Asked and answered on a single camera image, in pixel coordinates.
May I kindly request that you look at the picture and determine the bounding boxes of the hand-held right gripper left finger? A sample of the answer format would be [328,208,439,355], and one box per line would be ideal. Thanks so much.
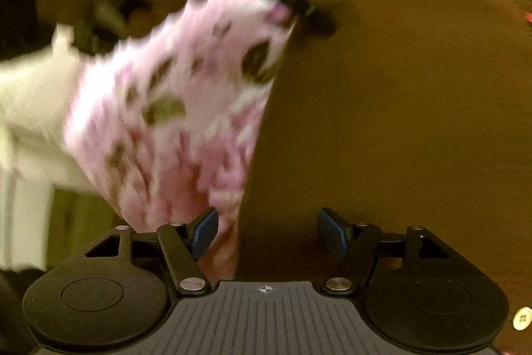
[84,207,219,296]

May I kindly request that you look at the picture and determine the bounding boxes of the white cloth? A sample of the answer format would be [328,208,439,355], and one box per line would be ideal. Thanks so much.
[0,24,106,270]

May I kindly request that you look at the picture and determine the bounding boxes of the pink floral garment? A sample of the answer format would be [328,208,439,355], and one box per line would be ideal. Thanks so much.
[64,0,376,281]

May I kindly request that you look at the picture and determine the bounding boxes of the brown blanket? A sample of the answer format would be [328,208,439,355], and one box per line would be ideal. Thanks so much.
[235,0,532,355]

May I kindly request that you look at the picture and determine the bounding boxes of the white button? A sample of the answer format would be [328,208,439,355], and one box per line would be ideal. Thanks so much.
[512,307,532,331]

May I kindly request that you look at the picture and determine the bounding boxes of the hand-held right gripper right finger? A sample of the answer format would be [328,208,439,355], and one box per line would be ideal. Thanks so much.
[318,207,452,296]

